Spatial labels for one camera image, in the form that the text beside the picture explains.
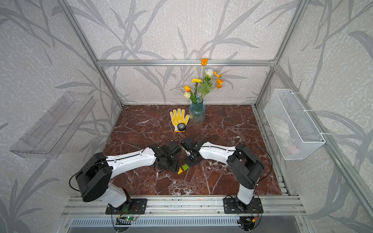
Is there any long green lego brick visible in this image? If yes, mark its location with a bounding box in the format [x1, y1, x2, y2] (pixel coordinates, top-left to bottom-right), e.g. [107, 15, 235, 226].
[181, 164, 189, 171]

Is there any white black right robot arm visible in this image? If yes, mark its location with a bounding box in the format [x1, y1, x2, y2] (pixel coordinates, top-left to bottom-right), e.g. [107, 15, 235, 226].
[181, 137, 264, 207]

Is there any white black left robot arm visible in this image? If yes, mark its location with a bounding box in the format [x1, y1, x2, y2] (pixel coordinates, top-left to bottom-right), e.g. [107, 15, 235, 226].
[75, 141, 181, 208]

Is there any yellow white work glove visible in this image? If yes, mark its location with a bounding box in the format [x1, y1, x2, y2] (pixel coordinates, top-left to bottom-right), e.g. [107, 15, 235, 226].
[170, 108, 189, 133]

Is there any blue glass vase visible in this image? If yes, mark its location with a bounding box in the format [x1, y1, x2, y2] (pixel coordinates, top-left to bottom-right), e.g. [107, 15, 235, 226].
[189, 99, 206, 124]

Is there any left controller circuit board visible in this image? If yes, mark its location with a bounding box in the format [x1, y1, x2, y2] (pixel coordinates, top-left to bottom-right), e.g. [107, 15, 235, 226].
[117, 216, 138, 221]

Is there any controller circuit board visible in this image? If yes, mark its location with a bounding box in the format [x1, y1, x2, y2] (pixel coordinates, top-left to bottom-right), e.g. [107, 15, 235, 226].
[238, 216, 258, 225]
[117, 216, 138, 221]

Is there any artificial flower bouquet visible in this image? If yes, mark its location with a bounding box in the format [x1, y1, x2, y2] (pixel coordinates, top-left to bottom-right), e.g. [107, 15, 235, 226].
[184, 58, 223, 103]

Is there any right controller circuit board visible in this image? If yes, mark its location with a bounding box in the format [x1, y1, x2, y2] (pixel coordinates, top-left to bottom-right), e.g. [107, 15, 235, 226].
[238, 216, 258, 225]

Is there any white cloth in basket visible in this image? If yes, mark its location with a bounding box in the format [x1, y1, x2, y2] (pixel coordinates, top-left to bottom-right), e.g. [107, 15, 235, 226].
[270, 116, 290, 147]

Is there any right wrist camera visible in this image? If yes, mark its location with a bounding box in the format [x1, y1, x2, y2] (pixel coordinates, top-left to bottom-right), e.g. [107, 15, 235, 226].
[181, 137, 197, 152]

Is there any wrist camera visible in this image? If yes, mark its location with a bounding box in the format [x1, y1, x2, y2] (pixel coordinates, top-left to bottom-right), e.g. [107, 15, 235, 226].
[181, 137, 197, 152]
[162, 141, 181, 158]

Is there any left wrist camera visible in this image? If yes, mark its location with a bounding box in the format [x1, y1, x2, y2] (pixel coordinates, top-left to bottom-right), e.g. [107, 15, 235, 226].
[162, 141, 181, 158]

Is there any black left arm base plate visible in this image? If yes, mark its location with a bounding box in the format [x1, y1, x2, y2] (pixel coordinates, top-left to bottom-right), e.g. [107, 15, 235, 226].
[105, 198, 147, 215]

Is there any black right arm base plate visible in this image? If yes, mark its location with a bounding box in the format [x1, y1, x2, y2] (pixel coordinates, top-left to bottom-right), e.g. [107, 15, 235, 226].
[223, 196, 263, 214]

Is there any aluminium front rail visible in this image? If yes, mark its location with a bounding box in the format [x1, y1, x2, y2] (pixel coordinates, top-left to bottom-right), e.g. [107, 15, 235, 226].
[61, 195, 306, 217]

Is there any white wire mesh basket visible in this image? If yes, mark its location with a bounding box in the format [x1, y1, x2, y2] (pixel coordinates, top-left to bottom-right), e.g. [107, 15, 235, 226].
[264, 89, 325, 160]

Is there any clear acrylic wall shelf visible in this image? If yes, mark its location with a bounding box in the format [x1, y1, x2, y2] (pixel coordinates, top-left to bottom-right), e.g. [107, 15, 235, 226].
[10, 91, 96, 159]

